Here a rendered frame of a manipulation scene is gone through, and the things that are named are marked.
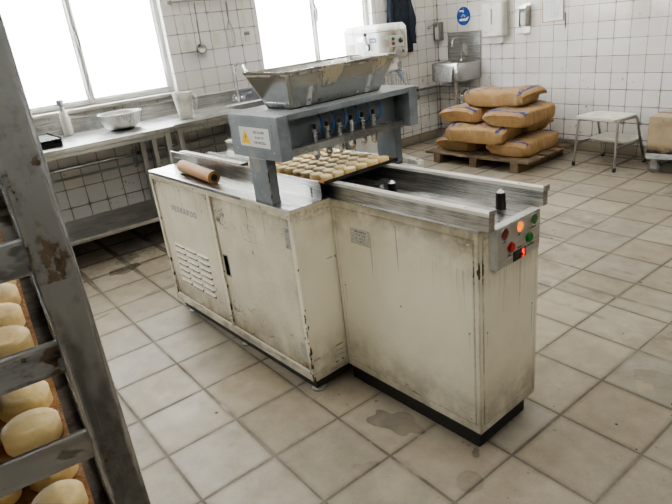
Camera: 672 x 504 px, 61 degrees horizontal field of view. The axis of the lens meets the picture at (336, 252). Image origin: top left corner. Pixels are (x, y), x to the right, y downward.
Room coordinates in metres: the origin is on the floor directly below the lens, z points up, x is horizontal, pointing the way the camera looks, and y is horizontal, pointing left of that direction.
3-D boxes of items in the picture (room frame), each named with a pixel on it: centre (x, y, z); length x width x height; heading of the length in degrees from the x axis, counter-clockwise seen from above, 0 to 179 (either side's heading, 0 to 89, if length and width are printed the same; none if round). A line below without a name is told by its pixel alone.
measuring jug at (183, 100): (4.60, 1.03, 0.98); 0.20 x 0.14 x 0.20; 76
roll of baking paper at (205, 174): (2.69, 0.61, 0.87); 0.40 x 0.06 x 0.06; 32
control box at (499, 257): (1.65, -0.57, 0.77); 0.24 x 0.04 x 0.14; 128
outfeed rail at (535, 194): (2.51, -0.07, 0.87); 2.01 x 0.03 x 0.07; 38
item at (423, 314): (1.94, -0.34, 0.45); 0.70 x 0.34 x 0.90; 38
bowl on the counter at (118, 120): (4.43, 1.50, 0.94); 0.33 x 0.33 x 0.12
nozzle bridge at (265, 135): (2.34, -0.03, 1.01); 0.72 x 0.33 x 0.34; 128
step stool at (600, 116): (4.97, -2.55, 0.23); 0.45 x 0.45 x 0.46; 28
